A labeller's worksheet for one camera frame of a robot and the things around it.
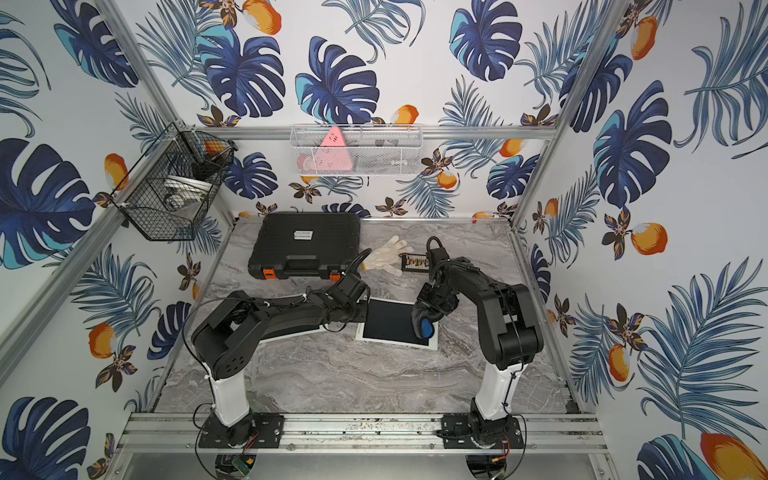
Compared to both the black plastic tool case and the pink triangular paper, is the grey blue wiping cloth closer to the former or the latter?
the black plastic tool case

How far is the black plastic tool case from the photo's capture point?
1020 millimetres

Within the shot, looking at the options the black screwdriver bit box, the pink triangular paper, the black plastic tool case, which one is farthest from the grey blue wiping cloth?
the pink triangular paper

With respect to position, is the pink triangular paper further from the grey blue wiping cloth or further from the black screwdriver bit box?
the grey blue wiping cloth

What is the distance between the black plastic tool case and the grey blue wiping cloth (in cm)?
28

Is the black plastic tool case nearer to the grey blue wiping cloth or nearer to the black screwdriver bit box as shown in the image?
the black screwdriver bit box

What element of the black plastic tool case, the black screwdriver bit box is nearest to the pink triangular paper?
the black plastic tool case

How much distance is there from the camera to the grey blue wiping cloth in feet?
2.92

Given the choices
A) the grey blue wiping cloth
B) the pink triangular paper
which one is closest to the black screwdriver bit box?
the grey blue wiping cloth

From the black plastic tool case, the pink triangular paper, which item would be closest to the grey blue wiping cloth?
the black plastic tool case

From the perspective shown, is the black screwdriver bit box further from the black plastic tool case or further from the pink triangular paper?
the pink triangular paper

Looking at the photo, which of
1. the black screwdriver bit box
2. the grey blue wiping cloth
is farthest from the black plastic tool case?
the grey blue wiping cloth
